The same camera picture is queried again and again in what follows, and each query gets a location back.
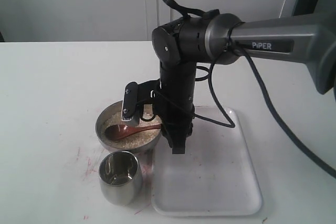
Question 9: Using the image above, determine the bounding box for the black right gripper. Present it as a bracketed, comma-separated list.
[156, 62, 196, 155]

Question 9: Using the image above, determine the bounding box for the small steel cup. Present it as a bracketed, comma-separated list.
[98, 151, 143, 206]

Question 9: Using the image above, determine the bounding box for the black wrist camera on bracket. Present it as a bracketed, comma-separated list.
[121, 79, 159, 126]

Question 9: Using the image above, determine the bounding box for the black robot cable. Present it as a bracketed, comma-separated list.
[143, 0, 336, 179]

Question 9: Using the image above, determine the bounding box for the brown wooden spoon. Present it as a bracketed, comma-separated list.
[104, 124, 161, 141]

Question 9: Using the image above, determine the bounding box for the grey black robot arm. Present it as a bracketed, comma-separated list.
[152, 10, 335, 154]

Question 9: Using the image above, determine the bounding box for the white plastic tray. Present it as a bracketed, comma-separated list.
[152, 108, 263, 217]

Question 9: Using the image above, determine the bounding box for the white cabinet behind table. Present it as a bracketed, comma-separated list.
[1, 0, 297, 42]

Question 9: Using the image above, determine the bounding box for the steel bowl of rice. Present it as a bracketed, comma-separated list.
[96, 101, 162, 153]

